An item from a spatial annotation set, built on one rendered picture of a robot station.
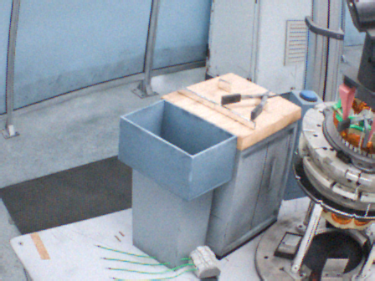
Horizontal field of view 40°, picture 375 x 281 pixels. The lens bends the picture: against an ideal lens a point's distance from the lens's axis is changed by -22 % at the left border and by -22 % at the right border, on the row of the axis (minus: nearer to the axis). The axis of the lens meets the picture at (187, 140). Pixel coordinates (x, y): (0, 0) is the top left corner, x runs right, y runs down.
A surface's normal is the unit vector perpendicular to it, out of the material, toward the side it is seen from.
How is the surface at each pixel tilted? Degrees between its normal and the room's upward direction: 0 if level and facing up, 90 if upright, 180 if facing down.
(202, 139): 90
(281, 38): 90
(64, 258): 0
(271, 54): 90
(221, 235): 90
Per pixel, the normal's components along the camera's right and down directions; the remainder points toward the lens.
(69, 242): 0.09, -0.87
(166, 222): -0.69, 0.30
